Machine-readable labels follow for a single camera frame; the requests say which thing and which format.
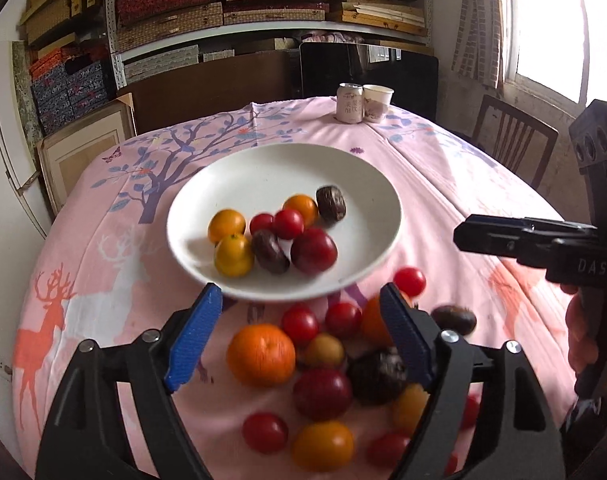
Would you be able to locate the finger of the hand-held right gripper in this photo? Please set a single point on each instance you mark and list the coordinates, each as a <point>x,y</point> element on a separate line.
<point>483,237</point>
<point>568,232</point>

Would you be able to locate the stack of wooden frames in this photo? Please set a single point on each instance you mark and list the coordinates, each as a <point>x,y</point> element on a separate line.
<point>383,15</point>

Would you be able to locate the small brownish citrus fruit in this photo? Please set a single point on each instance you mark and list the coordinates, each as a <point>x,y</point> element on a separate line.
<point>323,351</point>

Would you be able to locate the pink printed tablecloth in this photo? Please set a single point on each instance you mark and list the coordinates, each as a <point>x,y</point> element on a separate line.
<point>108,280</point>

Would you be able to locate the bright window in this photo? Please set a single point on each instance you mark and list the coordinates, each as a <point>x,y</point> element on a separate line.
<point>558,25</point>

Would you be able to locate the pale drink can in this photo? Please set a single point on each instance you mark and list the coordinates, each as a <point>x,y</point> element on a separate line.
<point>350,104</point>

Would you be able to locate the glossy black panel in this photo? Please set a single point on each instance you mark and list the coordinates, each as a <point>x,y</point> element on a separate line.
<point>408,80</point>

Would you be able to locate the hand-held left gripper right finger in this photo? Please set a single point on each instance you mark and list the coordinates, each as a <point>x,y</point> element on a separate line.
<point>406,337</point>

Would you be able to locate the white metal shelf rack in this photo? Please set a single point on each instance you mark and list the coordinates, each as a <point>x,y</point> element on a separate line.
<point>111,20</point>

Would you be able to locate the large dark wrinkled fruit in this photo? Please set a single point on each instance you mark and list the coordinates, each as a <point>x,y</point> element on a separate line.
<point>376,377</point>

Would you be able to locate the white paper cup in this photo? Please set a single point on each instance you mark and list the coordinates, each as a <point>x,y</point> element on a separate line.
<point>378,102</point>

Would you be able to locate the white leaning board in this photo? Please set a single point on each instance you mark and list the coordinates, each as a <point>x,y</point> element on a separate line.
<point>3,125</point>

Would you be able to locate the white plate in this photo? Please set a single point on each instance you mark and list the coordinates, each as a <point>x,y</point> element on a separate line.
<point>283,170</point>

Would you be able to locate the large red tomato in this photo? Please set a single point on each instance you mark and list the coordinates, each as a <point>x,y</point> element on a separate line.
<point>313,251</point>
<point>322,394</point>

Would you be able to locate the brick pattern curtain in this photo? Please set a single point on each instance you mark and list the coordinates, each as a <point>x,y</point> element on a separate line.
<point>478,25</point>

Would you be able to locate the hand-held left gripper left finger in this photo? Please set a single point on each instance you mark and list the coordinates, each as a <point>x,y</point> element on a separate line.
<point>193,340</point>

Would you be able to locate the large orange mandarin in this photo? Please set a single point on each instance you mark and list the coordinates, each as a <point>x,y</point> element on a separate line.
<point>261,355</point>

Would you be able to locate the grey patterned flat boxes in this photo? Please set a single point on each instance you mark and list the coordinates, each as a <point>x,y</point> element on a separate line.
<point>158,62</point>

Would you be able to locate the stack of blue patterned boxes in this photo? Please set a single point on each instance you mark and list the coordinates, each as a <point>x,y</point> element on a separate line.
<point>68,95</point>

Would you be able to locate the green patterned board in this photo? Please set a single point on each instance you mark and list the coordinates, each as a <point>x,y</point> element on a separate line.
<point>23,90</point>

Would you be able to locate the pink cloth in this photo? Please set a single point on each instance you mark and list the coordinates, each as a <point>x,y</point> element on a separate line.
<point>328,37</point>

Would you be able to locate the person's right hand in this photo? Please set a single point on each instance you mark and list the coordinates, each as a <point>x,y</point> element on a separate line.
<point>578,335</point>

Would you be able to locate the stack of yellow boxes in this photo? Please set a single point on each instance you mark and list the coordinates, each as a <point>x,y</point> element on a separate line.
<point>53,10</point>

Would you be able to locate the red orange patterned box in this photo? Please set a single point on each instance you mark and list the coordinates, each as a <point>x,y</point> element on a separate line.
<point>48,62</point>

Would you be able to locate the dark wooden chair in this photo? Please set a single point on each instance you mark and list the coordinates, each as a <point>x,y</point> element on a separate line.
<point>513,135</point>

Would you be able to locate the light wooden picture frame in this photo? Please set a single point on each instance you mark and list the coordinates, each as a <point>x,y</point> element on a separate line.
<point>83,150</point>

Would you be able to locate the white wall socket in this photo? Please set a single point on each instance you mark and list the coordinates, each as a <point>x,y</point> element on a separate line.
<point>4,366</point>

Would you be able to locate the person's dark clothing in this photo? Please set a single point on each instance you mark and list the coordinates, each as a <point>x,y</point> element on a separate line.
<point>583,425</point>

